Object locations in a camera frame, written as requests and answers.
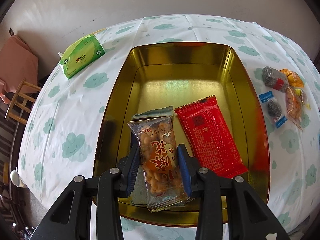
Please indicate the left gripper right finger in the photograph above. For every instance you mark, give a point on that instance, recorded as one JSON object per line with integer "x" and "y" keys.
{"x": 201, "y": 182}

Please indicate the red snack packet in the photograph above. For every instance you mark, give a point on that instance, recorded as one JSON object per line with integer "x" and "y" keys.
{"x": 209, "y": 137}

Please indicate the maroon gold toffee tin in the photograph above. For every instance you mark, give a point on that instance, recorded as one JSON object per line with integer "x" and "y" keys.
{"x": 178, "y": 73}

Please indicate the blue-ended candy packet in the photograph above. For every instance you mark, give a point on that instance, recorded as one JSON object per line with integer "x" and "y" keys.
{"x": 273, "y": 108}

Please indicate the pink cloth covered furniture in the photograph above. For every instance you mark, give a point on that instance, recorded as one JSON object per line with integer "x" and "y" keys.
{"x": 17, "y": 63}

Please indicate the yellow-edged clear snack packet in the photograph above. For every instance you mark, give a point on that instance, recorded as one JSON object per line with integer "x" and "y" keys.
{"x": 302, "y": 95}

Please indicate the clear peanut snack packet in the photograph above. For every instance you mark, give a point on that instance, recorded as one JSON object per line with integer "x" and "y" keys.
{"x": 157, "y": 162}

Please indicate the wooden stool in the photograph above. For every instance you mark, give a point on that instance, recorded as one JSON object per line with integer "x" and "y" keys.
{"x": 22, "y": 102}

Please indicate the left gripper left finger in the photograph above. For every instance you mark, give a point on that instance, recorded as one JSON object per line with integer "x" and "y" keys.
{"x": 116, "y": 183}

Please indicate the green tissue pack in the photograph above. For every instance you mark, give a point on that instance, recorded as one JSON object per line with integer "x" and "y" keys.
{"x": 80, "y": 54}

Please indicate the grey seaweed snack packet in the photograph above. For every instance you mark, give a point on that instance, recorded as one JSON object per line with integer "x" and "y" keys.
{"x": 275, "y": 79}

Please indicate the orange snack packet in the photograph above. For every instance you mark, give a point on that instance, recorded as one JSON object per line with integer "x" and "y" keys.
{"x": 293, "y": 78}

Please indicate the dark wooden bench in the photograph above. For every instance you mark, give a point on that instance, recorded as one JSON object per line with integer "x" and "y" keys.
{"x": 12, "y": 200}

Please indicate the white round object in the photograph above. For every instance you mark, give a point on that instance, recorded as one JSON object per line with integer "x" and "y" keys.
{"x": 16, "y": 180}

